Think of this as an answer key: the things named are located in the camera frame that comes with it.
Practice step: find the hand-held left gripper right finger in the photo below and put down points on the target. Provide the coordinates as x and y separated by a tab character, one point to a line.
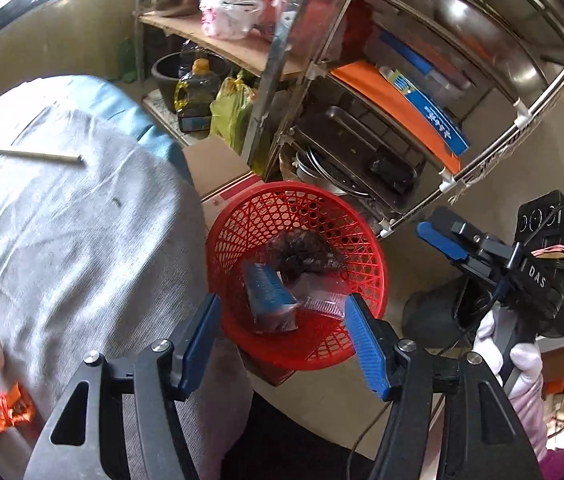
364	345

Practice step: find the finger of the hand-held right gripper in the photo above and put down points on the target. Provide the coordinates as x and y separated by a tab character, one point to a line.
454	220
434	237

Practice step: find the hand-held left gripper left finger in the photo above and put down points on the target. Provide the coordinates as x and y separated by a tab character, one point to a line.
202	340

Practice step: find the red plastic mesh basket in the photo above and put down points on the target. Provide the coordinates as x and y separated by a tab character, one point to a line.
341	240

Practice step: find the person's right forearm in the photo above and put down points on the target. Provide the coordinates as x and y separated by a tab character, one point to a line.
529	420

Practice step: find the person's right hand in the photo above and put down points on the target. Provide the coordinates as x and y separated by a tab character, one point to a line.
526	365

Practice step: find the clear plastic wrapper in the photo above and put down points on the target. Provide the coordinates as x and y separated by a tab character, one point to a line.
324	302

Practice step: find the blue snack packet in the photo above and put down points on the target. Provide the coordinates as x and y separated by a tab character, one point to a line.
267	287

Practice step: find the blue flat box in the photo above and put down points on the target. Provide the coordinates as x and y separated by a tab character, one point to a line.
441	125

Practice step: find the dark crumpled clump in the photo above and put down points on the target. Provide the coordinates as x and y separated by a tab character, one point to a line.
302	255

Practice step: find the orange flat board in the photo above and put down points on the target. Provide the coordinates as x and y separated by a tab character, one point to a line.
396	105

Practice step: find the rectangular metal tray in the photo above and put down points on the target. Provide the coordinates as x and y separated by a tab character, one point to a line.
341	135

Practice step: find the stacked metal pots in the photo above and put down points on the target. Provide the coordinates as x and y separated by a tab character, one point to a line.
312	167

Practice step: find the grey tablecloth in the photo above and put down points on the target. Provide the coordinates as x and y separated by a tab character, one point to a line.
87	240

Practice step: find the cardboard box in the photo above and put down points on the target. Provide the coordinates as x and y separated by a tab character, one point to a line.
217	170

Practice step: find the large metal basin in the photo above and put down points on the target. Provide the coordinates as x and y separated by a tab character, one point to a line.
481	30

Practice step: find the orange crumpled wrapper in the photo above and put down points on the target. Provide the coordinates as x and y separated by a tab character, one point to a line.
9	407

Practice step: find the yellow-green plastic bag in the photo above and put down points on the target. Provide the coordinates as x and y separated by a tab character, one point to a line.
232	110

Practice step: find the metal storage rack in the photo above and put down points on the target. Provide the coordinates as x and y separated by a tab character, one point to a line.
287	55

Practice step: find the light blue table cover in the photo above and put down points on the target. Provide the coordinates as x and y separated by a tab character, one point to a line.
127	110

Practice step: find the long wooden stick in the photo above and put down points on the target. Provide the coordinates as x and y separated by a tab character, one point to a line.
37	155

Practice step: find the yellow cooking oil bottle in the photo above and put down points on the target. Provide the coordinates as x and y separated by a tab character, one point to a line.
197	90

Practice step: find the wooden shelf board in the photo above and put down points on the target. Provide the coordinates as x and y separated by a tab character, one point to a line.
242	55

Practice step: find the black plastic pot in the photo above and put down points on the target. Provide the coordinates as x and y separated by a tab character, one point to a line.
164	72

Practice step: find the green plastic bottle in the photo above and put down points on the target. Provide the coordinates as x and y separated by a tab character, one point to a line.
127	60

